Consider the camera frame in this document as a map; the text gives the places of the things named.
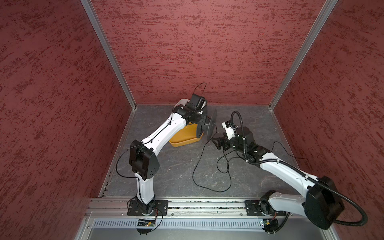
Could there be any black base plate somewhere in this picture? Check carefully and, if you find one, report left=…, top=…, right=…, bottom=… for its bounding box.
left=127, top=198, right=169, bottom=216
left=245, top=200, right=287, bottom=217

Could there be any aluminium mounting rail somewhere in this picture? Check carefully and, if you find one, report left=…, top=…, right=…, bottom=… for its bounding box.
left=85, top=197, right=307, bottom=219

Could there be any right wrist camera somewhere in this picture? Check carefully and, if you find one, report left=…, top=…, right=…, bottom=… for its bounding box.
left=222, top=121, right=254, bottom=142

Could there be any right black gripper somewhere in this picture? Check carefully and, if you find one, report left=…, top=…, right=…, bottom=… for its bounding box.
left=211, top=131, right=247, bottom=153

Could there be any yellow plastic tray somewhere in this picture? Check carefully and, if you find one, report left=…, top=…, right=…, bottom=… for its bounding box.
left=169, top=124, right=204, bottom=148

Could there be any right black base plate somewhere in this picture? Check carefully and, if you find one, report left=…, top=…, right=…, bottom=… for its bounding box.
left=245, top=200, right=287, bottom=217

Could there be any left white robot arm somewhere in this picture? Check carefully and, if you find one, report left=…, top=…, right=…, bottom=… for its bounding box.
left=130, top=94, right=212, bottom=216

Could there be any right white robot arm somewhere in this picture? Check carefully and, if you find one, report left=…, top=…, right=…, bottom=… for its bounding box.
left=213, top=137, right=345, bottom=230

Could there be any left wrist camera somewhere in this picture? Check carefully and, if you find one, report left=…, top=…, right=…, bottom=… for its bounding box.
left=186, top=94, right=207, bottom=112

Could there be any black corrugated conduit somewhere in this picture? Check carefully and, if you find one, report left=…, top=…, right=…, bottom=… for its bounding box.
left=229, top=111, right=368, bottom=227

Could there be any dark grey cable spool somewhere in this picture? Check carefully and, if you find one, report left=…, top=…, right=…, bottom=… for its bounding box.
left=196, top=110, right=217, bottom=140

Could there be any right aluminium corner post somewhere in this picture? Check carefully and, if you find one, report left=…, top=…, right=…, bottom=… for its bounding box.
left=269, top=0, right=338, bottom=112

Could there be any aluminium corner post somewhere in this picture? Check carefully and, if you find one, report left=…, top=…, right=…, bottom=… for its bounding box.
left=81, top=0, right=137, bottom=111
left=269, top=0, right=338, bottom=112

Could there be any left aluminium corner post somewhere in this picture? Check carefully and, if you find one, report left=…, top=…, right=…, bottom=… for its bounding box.
left=81, top=0, right=137, bottom=111

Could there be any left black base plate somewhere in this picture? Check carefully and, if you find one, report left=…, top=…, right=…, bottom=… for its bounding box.
left=127, top=198, right=169, bottom=216

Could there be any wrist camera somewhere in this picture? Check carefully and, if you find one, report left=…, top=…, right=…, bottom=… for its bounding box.
left=186, top=94, right=207, bottom=112
left=222, top=121, right=254, bottom=142

